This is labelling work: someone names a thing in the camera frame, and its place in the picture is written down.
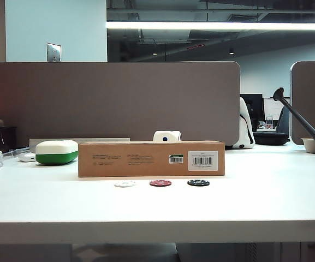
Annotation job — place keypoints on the black poker chip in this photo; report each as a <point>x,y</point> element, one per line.
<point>198,183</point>

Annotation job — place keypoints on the brown cardboard box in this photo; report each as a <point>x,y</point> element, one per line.
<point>135,159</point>

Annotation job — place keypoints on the red poker chip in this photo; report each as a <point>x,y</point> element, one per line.
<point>160,183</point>

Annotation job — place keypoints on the white poker chip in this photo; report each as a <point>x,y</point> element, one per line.
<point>124,184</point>

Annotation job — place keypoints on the white die with blue dot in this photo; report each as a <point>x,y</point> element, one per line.
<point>168,135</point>

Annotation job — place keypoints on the wide grey desk partition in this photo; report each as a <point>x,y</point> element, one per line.
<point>110,101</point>

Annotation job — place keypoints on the white bag with black trim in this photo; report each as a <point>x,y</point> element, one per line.
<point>245,131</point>

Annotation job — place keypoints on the black computer monitor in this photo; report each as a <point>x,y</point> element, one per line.
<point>255,106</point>

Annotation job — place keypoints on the green and white case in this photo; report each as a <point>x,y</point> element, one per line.
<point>56,151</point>

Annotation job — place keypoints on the black round zip case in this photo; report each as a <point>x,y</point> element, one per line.
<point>271,138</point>

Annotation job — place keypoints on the lit white computer monitor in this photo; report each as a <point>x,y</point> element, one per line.
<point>272,107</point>

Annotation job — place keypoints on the ceiling light strip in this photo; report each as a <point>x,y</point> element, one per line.
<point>217,26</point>

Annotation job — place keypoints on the dark office chair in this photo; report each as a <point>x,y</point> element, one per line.
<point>284,121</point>

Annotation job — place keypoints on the small white earbud case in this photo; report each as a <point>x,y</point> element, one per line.
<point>27,157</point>

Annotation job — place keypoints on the black cup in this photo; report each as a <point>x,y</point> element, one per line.
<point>8,137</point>

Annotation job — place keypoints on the beige paper cup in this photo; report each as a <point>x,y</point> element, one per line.
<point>310,146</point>

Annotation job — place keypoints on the narrow grey desk partition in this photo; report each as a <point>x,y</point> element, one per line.
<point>311,90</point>

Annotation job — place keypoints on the metal wall plate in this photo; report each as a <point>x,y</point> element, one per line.
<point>54,52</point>

